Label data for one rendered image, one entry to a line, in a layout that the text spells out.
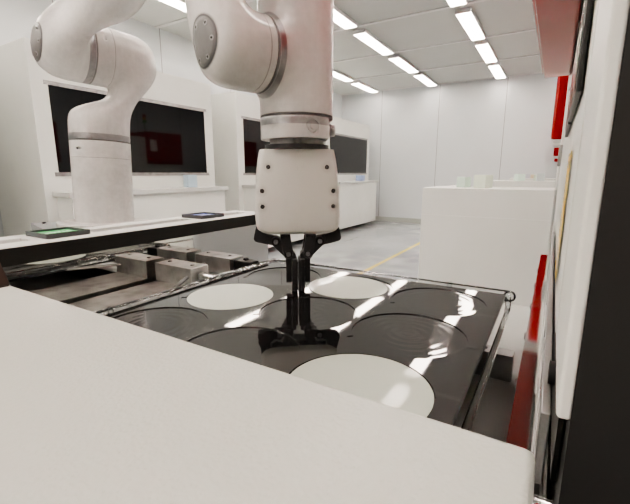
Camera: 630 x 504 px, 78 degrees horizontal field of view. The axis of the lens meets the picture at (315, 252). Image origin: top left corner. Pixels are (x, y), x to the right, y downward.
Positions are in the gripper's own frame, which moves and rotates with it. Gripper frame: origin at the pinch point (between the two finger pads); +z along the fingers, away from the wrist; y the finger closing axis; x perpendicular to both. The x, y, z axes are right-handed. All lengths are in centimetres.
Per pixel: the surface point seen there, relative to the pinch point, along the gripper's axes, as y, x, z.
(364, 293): -7.9, 3.1, 2.0
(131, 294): 22.6, -5.5, 4.0
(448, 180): -334, -726, 2
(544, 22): -30.6, -2.2, -30.4
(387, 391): -4.9, 24.5, 2.0
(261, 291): 4.6, 1.1, 2.0
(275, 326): 2.7, 12.6, 2.0
